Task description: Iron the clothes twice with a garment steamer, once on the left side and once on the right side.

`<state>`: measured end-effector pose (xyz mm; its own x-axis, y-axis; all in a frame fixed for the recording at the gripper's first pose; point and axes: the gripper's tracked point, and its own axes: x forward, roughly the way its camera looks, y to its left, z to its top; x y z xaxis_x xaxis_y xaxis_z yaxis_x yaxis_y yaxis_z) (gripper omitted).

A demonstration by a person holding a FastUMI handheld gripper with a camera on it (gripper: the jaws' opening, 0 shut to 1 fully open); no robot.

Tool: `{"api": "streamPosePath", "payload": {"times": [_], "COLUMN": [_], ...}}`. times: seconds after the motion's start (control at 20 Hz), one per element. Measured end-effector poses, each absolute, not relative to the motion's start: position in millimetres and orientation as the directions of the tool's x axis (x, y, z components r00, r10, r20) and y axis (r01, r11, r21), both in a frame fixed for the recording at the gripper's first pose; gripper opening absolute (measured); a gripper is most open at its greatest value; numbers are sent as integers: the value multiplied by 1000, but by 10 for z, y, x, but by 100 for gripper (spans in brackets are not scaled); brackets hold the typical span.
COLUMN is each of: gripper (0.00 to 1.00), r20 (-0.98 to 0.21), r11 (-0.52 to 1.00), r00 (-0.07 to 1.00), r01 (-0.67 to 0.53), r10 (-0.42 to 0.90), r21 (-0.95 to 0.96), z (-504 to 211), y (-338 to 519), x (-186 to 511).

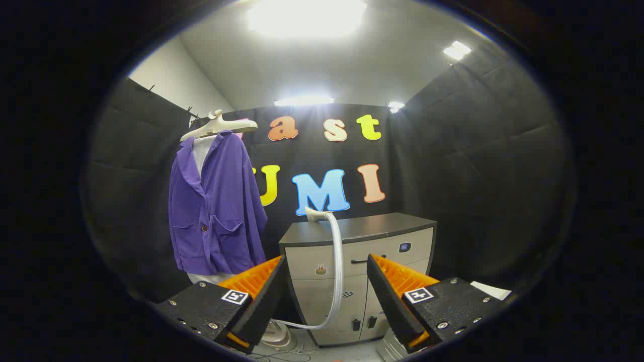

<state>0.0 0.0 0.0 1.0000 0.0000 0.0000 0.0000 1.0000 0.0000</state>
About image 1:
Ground white garment steamer base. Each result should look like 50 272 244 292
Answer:
262 322 297 351

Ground white clothes hanger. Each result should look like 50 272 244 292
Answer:
180 109 258 143

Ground square ceiling light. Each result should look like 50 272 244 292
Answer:
443 41 472 61

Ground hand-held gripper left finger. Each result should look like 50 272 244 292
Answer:
153 255 287 355

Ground thin floor cables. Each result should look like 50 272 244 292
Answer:
249 347 320 362

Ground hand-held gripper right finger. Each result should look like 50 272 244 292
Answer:
366 253 509 352

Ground grey cabinet with black top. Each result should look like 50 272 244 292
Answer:
278 212 437 347

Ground purple jacket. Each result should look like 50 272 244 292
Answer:
169 131 268 276

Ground long strip ceiling light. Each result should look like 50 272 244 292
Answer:
274 96 335 107

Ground large bright ceiling light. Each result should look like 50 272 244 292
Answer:
247 0 368 38

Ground grey ribbed box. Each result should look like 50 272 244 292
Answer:
376 327 408 362

